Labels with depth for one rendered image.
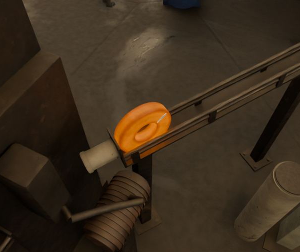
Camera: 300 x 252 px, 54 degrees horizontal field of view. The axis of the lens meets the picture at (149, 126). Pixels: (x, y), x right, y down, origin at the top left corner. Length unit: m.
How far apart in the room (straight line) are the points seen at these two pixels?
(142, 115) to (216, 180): 0.88
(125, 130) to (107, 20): 1.73
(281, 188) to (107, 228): 0.52
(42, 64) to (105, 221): 0.44
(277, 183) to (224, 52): 1.31
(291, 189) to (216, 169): 0.62
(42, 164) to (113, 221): 0.30
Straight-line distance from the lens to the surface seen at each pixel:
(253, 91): 0.90
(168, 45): 2.11
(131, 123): 0.69
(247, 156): 1.60
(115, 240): 0.85
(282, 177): 0.98
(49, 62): 0.72
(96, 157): 0.74
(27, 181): 0.63
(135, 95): 1.78
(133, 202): 0.82
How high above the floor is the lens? 1.33
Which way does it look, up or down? 55 degrees down
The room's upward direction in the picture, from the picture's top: straight up
